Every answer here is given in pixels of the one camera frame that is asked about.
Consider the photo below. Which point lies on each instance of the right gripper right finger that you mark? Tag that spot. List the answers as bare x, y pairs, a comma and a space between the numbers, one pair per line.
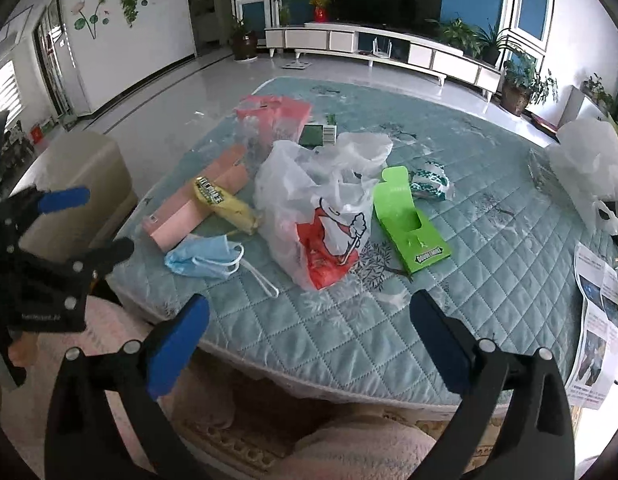
536, 440

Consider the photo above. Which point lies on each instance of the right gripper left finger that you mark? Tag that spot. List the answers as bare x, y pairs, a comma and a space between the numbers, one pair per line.
82, 439

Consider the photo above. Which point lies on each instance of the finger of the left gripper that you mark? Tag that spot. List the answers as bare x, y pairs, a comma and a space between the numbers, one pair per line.
19, 211
95, 263

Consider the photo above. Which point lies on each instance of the long pink cardboard box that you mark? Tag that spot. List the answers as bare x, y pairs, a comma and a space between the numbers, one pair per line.
182, 212

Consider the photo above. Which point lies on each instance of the blue surgical face mask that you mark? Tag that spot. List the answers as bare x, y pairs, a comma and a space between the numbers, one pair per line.
216, 258

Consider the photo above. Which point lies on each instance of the yellow green snack wrapper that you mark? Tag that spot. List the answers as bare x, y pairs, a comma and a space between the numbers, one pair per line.
226, 206

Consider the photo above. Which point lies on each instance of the pink clear plastic bag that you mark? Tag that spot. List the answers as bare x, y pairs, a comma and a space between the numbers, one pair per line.
264, 120

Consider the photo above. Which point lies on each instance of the white red plastic bag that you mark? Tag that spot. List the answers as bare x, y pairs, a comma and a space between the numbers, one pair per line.
316, 205

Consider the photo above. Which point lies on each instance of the green white wrapper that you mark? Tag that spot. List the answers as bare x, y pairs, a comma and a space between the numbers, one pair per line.
429, 180

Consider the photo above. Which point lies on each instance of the beige sofa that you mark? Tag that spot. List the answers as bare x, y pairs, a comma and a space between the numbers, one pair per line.
83, 158

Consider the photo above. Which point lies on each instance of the printed paper flyer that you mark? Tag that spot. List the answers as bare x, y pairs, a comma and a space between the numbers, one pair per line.
595, 367

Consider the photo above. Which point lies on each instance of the dark green small box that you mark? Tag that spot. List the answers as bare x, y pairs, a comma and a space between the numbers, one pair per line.
315, 135

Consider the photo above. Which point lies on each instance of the dark pot floor plant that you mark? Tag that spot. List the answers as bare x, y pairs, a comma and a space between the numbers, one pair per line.
243, 41

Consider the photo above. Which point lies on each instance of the light blue quilted table cover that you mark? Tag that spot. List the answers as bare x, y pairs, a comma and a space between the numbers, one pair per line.
509, 277

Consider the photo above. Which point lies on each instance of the white plastic bag far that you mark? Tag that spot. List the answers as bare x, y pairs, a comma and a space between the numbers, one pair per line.
585, 163

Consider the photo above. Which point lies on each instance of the red vase with flowers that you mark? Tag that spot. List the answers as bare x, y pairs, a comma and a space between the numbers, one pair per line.
320, 10

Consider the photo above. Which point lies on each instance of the potted plant brown pot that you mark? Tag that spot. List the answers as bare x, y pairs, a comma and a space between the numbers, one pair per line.
524, 83

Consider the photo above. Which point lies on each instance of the white side cabinet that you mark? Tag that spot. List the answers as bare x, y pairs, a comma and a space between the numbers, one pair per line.
578, 106

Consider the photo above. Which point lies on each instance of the white tv cabinet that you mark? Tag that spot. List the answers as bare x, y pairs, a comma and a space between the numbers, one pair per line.
379, 46

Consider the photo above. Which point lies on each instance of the potted plants on cabinet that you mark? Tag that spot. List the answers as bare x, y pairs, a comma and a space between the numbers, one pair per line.
482, 44

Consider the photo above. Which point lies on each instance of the lotus wall decal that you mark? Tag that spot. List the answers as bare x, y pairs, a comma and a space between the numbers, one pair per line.
88, 15

